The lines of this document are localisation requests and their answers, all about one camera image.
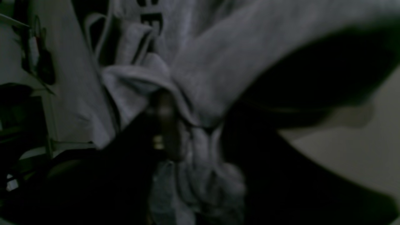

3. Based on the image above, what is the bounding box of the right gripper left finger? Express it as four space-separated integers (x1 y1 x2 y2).
1 90 182 225

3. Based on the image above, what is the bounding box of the grey T-shirt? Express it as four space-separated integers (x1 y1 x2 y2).
74 0 399 225

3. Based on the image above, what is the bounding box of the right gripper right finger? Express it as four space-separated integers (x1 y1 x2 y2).
219 103 400 225

